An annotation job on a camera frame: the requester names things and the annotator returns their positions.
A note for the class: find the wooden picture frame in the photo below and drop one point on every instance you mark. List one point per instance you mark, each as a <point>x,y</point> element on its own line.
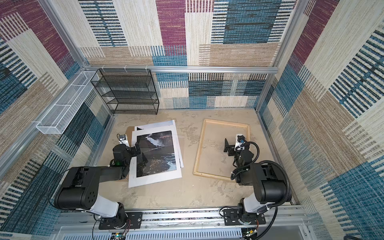
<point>211,160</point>

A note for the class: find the waterfall photo with white border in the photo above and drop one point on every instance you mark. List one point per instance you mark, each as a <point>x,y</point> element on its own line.
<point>134,181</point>

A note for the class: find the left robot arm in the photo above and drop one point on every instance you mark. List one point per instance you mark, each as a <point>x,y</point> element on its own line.
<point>80,190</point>

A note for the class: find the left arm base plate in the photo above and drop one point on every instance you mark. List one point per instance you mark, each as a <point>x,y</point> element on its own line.
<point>130,220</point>

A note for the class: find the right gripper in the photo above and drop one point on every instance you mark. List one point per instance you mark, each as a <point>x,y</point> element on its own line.
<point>231,147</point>

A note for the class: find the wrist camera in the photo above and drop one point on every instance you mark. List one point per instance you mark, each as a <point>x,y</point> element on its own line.
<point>123,139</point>
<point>240,142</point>

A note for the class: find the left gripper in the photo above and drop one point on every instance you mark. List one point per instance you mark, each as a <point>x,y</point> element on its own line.
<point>135,150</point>

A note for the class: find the white mesh wall basket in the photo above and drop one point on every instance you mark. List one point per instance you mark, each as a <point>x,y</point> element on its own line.
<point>59,116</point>

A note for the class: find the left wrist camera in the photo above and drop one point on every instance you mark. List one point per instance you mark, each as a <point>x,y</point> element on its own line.
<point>123,139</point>

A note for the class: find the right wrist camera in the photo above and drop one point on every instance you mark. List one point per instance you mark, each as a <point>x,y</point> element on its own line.
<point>240,142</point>

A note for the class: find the brown cardboard backing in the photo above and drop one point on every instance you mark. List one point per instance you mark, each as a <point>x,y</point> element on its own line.
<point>128,133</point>

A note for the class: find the clear acrylic sheet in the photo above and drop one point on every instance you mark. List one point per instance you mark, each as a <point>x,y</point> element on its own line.
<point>183,141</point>

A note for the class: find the aluminium front rail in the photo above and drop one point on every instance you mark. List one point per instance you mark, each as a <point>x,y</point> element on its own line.
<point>291,223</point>

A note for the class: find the black wire shelf rack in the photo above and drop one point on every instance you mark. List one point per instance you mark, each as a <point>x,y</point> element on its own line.
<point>127,91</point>

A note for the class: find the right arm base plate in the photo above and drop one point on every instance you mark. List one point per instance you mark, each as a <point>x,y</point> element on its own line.
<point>234,217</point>

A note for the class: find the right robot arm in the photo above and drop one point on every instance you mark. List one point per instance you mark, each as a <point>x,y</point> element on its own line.
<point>270,182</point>

